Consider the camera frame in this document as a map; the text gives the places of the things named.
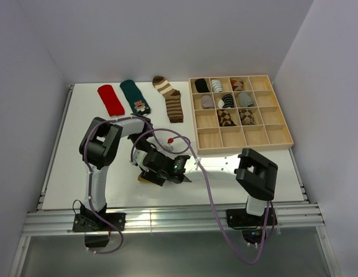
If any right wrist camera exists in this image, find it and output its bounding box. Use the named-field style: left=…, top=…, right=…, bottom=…
left=130, top=149, right=147, bottom=167

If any rolled black white sock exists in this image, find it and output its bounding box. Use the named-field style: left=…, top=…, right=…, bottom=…
left=218, top=93, right=235, bottom=108

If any green bear sock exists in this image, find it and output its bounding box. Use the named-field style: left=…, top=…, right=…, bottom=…
left=120, top=80, right=151, bottom=115

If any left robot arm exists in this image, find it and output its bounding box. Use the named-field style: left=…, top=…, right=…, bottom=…
left=72, top=115, right=165, bottom=233

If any rolled white striped sock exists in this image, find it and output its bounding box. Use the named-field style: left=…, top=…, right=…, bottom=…
left=211, top=79, right=223, bottom=92

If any rolled orange argyle sock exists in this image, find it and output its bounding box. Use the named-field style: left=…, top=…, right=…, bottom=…
left=230, top=78, right=244, bottom=91

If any light brown argyle sock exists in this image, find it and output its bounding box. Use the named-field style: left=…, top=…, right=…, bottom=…
left=239, top=109, right=255, bottom=126

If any rolled grey sock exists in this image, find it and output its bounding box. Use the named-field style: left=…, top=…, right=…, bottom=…
left=237, top=92, right=253, bottom=107

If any wooden compartment tray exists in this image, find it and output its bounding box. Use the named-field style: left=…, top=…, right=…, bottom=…
left=189, top=75, right=294, bottom=154

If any red sock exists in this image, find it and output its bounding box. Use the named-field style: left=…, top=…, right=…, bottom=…
left=97, top=84, right=125, bottom=117

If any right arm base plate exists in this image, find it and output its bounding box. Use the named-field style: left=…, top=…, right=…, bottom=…
left=226, top=208, right=266, bottom=230

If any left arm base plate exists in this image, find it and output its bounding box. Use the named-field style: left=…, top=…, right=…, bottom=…
left=72, top=212, right=126, bottom=233

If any rolled beige sock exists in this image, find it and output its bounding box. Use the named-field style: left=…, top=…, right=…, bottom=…
left=200, top=95, right=215, bottom=109

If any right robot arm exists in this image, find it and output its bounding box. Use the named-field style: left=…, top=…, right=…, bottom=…
left=133, top=148, right=278, bottom=225

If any dark brown argyle sock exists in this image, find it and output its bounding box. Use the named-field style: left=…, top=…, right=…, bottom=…
left=217, top=109, right=236, bottom=127

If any yellow bear sock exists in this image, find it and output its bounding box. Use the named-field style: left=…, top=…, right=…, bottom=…
left=137, top=175, right=151, bottom=184

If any brown striped sock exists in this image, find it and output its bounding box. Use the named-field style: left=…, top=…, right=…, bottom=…
left=152, top=76, right=184, bottom=123

